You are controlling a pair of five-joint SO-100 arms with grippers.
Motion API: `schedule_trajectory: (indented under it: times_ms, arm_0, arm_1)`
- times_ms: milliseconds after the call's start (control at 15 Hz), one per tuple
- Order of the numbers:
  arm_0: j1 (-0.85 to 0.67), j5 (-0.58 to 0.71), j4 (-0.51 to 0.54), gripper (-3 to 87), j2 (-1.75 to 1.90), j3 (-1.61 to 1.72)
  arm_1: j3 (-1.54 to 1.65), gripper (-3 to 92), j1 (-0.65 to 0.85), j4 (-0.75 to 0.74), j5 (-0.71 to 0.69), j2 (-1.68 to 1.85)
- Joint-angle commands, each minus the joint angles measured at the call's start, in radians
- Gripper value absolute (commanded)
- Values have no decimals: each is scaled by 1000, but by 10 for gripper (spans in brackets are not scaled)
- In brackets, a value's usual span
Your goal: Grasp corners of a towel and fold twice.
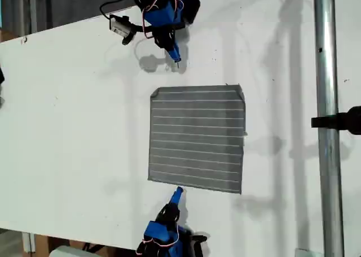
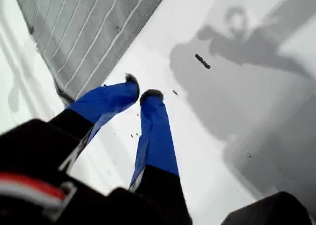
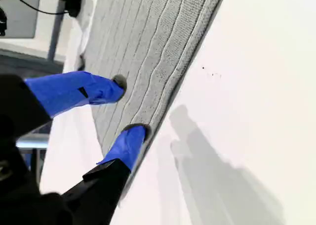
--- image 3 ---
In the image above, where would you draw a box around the grey striped towel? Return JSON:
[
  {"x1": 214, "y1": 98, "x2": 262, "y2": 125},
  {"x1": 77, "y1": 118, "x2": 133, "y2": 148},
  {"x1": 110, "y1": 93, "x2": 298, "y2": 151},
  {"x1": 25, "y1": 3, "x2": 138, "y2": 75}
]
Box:
[{"x1": 78, "y1": 0, "x2": 231, "y2": 206}]

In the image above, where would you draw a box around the light grey panel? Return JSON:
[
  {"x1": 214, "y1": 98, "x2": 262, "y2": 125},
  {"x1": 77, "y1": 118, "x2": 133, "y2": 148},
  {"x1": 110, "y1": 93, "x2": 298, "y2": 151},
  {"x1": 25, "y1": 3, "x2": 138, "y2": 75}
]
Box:
[{"x1": 0, "y1": 0, "x2": 40, "y2": 39}]

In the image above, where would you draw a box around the grey upright bar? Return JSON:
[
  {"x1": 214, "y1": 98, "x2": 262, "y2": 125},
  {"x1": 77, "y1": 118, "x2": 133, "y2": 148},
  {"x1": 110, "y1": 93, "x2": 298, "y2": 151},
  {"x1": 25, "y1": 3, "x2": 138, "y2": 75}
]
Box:
[{"x1": 47, "y1": 11, "x2": 66, "y2": 61}]

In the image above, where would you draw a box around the black background object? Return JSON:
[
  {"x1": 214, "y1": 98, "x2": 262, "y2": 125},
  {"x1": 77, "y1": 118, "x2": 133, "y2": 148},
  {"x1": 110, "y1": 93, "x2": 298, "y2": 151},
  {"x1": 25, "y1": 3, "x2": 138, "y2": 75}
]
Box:
[{"x1": 0, "y1": 7, "x2": 7, "y2": 37}]

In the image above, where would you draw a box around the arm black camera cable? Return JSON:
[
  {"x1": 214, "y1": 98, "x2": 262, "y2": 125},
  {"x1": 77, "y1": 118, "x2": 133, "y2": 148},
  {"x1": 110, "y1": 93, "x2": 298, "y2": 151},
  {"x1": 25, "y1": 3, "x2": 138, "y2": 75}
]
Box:
[{"x1": 4, "y1": 0, "x2": 72, "y2": 15}]

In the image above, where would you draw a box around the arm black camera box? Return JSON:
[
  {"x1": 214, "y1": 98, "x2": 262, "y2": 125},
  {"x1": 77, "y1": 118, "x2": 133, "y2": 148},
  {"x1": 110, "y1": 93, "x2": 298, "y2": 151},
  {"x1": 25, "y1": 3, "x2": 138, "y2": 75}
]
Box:
[{"x1": 63, "y1": 0, "x2": 82, "y2": 17}]

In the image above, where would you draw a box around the grey metal rail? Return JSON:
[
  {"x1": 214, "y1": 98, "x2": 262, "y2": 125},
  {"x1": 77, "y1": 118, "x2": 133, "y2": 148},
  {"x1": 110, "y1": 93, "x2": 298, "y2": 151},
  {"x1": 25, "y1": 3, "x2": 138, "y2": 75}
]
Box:
[{"x1": 16, "y1": 134, "x2": 49, "y2": 150}]

